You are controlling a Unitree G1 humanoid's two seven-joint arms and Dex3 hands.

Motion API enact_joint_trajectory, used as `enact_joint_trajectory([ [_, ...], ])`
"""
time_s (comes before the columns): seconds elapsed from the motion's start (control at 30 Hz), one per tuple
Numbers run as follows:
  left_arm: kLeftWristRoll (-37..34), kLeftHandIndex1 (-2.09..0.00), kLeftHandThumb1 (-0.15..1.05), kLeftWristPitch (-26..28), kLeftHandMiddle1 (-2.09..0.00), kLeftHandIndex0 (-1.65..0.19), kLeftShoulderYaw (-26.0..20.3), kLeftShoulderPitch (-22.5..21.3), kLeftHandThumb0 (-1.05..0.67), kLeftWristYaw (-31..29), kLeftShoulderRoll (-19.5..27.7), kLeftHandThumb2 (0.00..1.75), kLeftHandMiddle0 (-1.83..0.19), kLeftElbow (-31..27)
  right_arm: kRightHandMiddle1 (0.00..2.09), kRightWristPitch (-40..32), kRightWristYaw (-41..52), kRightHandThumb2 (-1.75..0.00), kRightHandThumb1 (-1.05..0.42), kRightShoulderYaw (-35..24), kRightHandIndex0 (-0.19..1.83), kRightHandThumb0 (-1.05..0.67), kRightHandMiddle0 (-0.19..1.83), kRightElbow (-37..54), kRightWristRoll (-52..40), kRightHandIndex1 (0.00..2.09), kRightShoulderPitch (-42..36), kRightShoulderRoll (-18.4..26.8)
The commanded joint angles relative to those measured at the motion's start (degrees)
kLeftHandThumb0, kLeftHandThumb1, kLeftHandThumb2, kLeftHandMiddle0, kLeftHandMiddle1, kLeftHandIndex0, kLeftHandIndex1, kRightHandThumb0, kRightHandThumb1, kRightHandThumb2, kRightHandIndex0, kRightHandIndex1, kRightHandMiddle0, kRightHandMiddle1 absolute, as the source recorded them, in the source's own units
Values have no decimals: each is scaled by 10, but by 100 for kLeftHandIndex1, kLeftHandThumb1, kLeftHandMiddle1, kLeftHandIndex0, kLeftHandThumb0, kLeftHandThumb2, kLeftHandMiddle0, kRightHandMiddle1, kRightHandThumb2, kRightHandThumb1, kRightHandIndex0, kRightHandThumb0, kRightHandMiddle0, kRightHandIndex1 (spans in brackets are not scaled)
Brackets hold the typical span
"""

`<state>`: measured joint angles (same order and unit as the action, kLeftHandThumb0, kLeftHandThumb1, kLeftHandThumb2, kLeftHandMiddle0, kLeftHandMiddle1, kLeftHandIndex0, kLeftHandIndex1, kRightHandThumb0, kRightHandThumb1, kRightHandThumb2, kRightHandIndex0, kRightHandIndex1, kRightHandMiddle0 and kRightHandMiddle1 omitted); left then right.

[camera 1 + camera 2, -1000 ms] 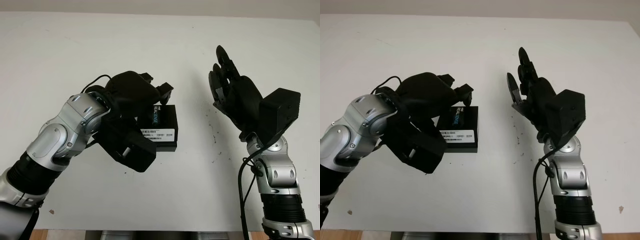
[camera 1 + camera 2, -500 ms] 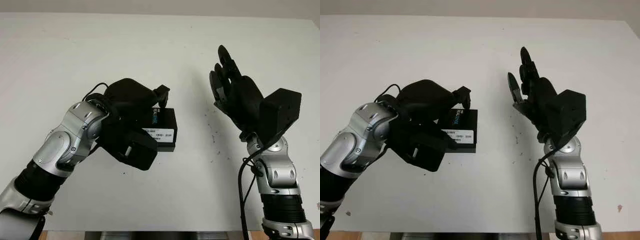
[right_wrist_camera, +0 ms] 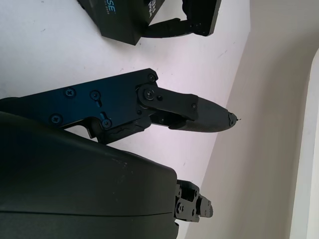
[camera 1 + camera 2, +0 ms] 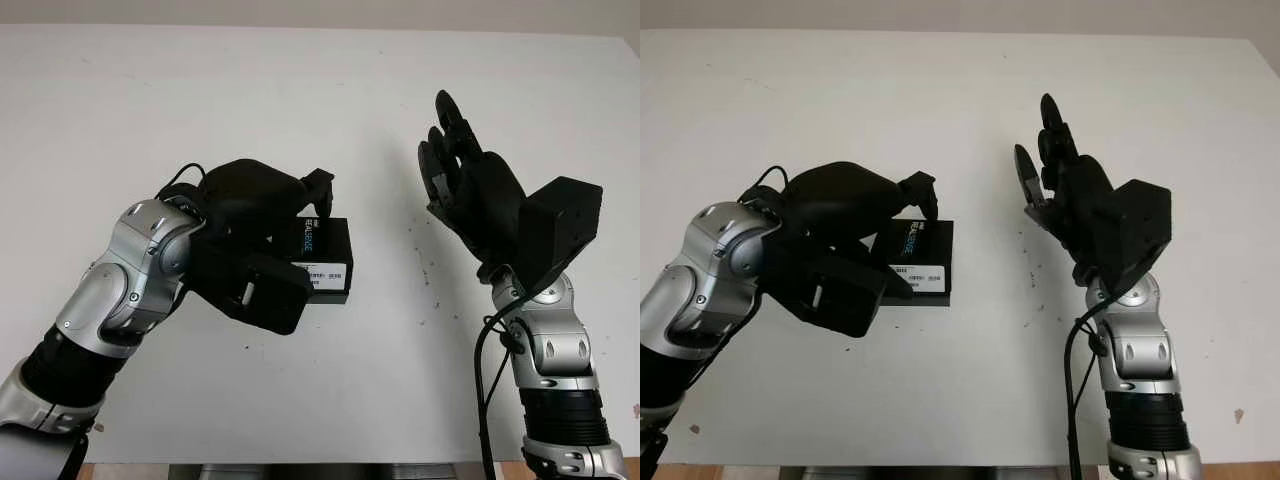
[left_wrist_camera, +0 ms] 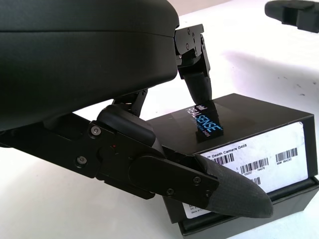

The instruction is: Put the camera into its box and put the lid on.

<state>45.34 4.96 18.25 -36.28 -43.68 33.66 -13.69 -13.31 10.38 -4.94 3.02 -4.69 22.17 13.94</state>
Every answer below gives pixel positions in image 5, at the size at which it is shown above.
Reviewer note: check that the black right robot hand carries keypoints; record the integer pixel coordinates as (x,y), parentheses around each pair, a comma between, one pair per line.
(291,12)

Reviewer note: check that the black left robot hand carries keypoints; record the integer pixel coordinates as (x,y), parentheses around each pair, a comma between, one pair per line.
(74,62)

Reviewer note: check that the black RealSense box lid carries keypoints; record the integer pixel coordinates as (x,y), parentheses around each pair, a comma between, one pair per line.
(249,124)

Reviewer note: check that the black camera box base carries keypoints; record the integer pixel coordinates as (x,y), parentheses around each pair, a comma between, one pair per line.
(249,216)

